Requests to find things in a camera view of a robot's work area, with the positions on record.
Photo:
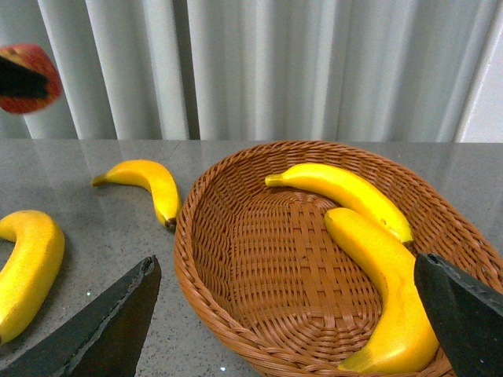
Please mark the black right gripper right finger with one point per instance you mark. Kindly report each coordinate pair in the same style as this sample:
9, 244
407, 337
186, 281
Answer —
465, 314

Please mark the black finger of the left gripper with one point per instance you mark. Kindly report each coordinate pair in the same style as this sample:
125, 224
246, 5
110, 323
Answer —
19, 81

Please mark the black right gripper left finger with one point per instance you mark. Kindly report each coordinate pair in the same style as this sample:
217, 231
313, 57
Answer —
105, 338

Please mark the red yellow apple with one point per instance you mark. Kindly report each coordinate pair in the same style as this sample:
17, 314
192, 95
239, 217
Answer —
34, 57

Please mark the yellow banana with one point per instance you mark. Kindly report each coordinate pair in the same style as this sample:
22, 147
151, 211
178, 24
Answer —
403, 340
350, 191
31, 269
154, 178

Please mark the brown wicker basket right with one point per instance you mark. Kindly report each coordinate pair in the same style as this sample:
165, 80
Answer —
259, 268

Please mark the grey white curtain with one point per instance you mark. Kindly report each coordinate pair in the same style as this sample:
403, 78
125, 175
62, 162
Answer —
265, 70

